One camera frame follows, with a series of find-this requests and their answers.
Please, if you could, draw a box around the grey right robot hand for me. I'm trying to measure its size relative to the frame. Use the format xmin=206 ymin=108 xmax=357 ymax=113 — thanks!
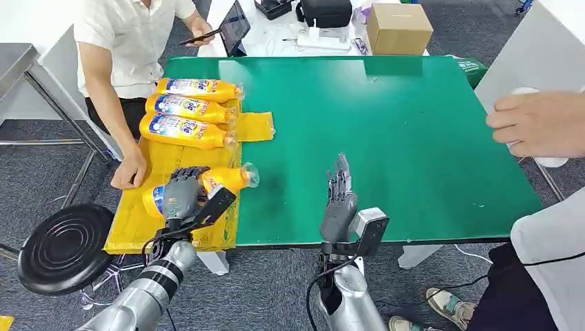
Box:
xmin=319 ymin=153 xmax=359 ymax=245

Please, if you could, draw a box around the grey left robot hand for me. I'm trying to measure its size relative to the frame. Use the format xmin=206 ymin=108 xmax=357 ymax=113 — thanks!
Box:
xmin=162 ymin=166 xmax=211 ymax=221

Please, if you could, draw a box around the orange drink bottle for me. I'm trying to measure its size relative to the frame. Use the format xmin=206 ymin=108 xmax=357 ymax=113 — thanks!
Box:
xmin=139 ymin=113 xmax=239 ymax=151
xmin=145 ymin=94 xmax=239 ymax=125
xmin=141 ymin=162 xmax=260 ymax=219
xmin=155 ymin=77 xmax=246 ymax=103

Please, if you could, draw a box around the black phone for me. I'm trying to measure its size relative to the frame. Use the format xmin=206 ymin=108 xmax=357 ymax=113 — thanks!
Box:
xmin=179 ymin=28 xmax=224 ymax=46

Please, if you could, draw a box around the yellow sheet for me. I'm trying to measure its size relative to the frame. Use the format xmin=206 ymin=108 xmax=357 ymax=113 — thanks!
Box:
xmin=103 ymin=98 xmax=276 ymax=255

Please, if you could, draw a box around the green table mat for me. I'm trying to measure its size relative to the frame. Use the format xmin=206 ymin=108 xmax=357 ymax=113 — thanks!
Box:
xmin=162 ymin=55 xmax=544 ymax=248

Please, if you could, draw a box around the black round stool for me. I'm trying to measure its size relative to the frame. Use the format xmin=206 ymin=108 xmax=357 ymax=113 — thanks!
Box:
xmin=17 ymin=203 xmax=152 ymax=312

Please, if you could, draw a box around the seated person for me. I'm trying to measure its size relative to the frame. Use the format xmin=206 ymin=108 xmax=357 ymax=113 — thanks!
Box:
xmin=72 ymin=0 xmax=216 ymax=191

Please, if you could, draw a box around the white table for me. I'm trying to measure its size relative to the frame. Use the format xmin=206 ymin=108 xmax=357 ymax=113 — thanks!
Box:
xmin=197 ymin=0 xmax=430 ymax=59
xmin=473 ymin=0 xmax=585 ymax=202
xmin=0 ymin=0 xmax=124 ymax=161

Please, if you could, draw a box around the dark tablet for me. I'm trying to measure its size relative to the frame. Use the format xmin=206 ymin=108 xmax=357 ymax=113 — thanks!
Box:
xmin=217 ymin=1 xmax=251 ymax=58

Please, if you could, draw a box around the brown cardboard box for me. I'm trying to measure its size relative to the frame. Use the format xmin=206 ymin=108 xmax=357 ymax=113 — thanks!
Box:
xmin=366 ymin=3 xmax=434 ymax=57

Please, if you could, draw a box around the green bag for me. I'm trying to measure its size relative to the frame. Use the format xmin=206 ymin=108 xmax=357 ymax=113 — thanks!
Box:
xmin=452 ymin=57 xmax=489 ymax=90

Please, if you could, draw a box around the black bag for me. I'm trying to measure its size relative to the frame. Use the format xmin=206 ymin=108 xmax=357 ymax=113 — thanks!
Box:
xmin=295 ymin=0 xmax=353 ymax=29

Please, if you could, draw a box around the steel table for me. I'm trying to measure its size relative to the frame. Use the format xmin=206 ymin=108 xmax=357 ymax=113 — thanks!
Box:
xmin=0 ymin=43 xmax=113 ymax=210

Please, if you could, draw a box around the black tray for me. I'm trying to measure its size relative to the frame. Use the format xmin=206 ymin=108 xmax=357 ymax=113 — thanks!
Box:
xmin=254 ymin=0 xmax=297 ymax=21

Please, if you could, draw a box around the standing person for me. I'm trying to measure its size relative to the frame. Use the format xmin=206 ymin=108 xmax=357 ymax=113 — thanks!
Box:
xmin=388 ymin=90 xmax=585 ymax=331

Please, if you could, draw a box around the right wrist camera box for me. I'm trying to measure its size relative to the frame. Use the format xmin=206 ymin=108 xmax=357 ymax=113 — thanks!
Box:
xmin=349 ymin=208 xmax=390 ymax=258

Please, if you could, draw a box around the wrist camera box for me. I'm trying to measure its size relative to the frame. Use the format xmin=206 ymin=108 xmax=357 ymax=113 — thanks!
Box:
xmin=189 ymin=185 xmax=237 ymax=230
xmin=349 ymin=208 xmax=390 ymax=258

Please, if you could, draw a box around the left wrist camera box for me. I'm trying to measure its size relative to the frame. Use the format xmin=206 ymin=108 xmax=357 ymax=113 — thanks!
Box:
xmin=189 ymin=185 xmax=237 ymax=230

